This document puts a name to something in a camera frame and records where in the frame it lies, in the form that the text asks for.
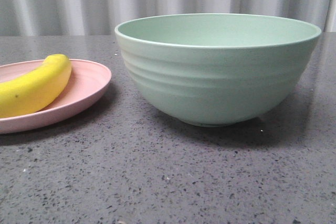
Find yellow banana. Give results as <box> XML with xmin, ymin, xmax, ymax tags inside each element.
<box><xmin>1</xmin><ymin>54</ymin><xmax>72</xmax><ymax>118</ymax></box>

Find green ribbed bowl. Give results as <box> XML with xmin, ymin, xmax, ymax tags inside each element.
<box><xmin>115</xmin><ymin>13</ymin><xmax>321</xmax><ymax>127</ymax></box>

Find pink plate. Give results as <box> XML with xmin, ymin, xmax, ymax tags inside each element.
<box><xmin>1</xmin><ymin>59</ymin><xmax>112</xmax><ymax>134</ymax></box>

